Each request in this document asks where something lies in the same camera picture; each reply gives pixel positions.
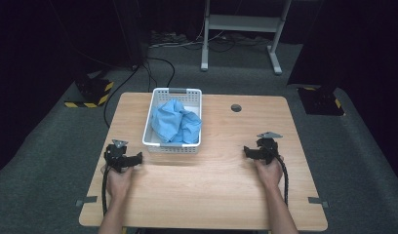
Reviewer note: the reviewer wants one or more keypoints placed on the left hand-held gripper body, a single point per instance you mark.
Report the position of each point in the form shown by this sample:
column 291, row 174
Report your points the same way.
column 115, row 156

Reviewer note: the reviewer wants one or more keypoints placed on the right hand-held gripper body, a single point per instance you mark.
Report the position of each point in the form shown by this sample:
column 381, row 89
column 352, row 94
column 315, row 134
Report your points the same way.
column 268, row 148

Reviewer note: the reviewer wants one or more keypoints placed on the person's left hand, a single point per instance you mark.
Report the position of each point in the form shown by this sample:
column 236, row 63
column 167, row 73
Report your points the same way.
column 118, row 182

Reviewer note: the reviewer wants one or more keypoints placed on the person's right hand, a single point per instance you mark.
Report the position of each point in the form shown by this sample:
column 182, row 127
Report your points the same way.
column 269, row 174

